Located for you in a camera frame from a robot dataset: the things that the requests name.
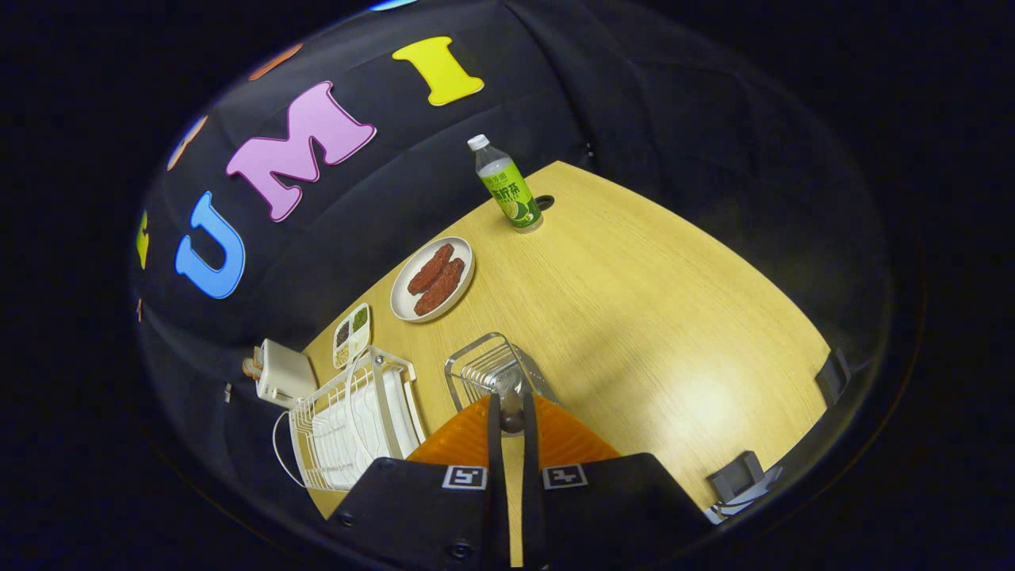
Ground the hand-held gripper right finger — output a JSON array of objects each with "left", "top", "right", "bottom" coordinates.
[{"left": 520, "top": 393, "right": 716, "bottom": 571}]

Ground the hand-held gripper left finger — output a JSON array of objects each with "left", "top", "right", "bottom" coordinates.
[{"left": 327, "top": 393, "right": 512, "bottom": 571}]

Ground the metal spoon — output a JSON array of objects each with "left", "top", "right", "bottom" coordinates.
[{"left": 492, "top": 363, "right": 534, "bottom": 435}]

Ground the metal wire basket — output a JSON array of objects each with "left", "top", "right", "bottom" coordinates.
[{"left": 444, "top": 332, "right": 557, "bottom": 415}]

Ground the white wire dish rack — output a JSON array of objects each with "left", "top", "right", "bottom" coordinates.
[{"left": 273, "top": 345, "right": 427, "bottom": 492}]

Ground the white round serving plate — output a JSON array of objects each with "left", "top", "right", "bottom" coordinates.
[{"left": 390, "top": 236, "right": 476, "bottom": 324}]

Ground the white divided seasoning dish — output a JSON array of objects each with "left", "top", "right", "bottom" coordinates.
[{"left": 332, "top": 302, "right": 373, "bottom": 370}]

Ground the reddish brown meat piece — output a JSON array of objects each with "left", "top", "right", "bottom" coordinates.
[
  {"left": 407, "top": 243, "right": 455, "bottom": 296},
  {"left": 414, "top": 258, "right": 465, "bottom": 316}
]

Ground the grey table clamp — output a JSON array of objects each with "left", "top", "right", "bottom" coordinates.
[
  {"left": 815, "top": 347, "right": 852, "bottom": 407},
  {"left": 707, "top": 450, "right": 784, "bottom": 510}
]

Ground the white toaster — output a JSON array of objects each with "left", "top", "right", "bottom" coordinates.
[{"left": 254, "top": 339, "right": 319, "bottom": 410}]

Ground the green label drink bottle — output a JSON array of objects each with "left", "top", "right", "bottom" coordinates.
[{"left": 466, "top": 134, "right": 545, "bottom": 233}]

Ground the black backdrop cloth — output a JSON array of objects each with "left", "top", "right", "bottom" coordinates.
[{"left": 131, "top": 0, "right": 889, "bottom": 413}]

